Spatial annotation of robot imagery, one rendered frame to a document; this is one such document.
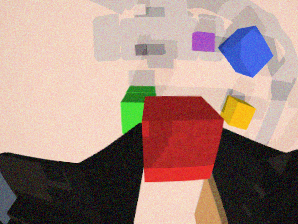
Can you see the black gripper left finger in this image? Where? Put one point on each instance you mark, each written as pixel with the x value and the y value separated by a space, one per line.
pixel 104 187

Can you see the blue block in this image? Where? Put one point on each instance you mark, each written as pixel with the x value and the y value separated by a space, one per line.
pixel 246 51

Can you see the red block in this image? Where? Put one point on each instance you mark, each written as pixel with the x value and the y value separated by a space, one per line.
pixel 181 137

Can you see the green block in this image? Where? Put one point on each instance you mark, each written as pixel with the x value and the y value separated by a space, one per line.
pixel 131 110
pixel 140 89

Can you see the small purple block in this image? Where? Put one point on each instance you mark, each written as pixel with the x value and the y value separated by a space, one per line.
pixel 203 41

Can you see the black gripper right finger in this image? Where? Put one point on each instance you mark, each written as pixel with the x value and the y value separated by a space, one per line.
pixel 254 180

